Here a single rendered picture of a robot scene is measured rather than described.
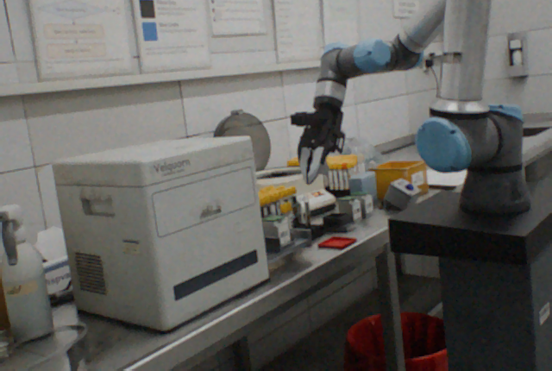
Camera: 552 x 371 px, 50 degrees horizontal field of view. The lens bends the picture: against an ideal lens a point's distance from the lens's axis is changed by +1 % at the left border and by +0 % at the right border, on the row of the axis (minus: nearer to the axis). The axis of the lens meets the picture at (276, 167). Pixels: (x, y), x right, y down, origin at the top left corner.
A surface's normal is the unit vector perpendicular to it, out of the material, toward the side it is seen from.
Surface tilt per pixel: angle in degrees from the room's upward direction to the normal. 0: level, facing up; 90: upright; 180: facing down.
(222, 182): 90
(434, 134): 97
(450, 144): 96
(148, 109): 90
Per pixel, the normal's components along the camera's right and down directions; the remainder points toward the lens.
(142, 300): -0.62, 0.18
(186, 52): 0.77, 0.05
